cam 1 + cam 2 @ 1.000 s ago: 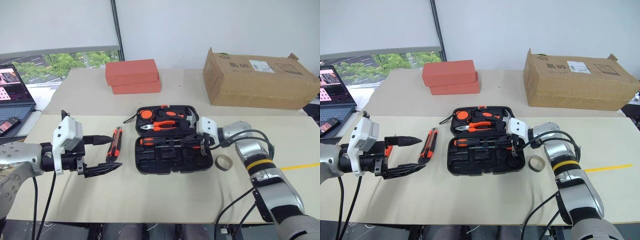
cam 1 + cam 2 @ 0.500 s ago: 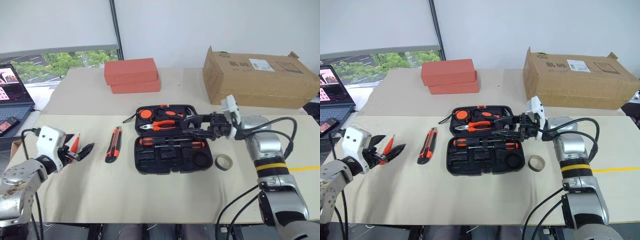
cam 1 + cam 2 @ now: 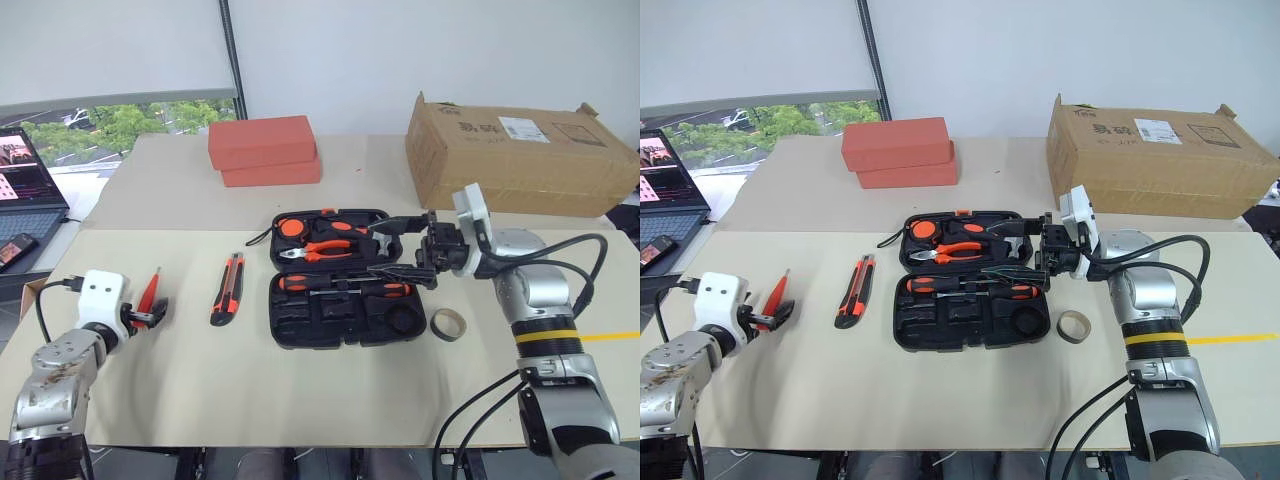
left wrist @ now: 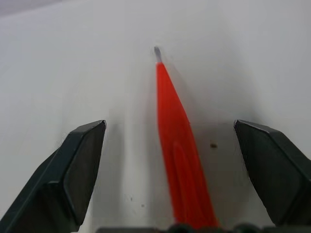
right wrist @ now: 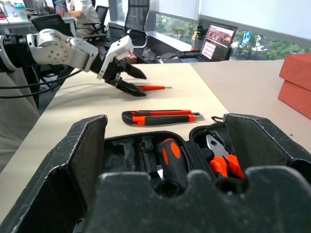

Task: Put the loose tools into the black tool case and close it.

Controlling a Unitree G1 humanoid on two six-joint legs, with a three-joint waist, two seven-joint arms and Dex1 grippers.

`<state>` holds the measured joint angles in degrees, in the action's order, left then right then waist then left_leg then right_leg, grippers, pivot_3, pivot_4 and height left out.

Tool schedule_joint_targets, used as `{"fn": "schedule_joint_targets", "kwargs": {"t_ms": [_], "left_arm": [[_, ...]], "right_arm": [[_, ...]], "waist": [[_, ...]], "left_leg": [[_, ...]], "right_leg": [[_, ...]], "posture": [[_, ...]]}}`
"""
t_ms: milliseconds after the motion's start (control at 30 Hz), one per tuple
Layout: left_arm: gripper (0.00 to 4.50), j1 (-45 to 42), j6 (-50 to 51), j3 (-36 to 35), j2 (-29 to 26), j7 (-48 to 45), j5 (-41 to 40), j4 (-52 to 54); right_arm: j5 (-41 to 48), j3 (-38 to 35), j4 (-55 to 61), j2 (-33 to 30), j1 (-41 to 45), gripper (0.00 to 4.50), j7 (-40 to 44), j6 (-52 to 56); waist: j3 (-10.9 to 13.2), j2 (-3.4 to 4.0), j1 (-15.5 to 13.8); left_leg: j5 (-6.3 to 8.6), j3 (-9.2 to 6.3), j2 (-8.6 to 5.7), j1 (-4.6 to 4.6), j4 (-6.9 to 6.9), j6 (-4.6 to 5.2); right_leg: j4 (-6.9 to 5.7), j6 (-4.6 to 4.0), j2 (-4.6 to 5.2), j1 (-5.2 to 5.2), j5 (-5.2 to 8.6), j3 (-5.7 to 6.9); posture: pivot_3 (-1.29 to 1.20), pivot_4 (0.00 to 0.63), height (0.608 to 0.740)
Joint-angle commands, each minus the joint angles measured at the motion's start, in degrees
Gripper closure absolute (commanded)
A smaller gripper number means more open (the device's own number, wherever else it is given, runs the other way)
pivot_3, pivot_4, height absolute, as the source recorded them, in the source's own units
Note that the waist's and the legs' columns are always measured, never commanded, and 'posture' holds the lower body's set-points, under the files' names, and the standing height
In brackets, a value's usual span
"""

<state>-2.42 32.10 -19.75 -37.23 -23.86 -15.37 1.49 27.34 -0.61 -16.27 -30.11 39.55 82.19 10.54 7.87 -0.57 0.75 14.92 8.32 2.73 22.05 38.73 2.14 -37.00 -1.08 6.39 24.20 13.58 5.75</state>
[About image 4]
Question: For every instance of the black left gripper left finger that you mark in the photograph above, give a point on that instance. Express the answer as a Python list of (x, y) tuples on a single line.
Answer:
[(60, 174)]

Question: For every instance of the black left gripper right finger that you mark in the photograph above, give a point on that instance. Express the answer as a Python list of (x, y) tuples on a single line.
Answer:
[(279, 170)]

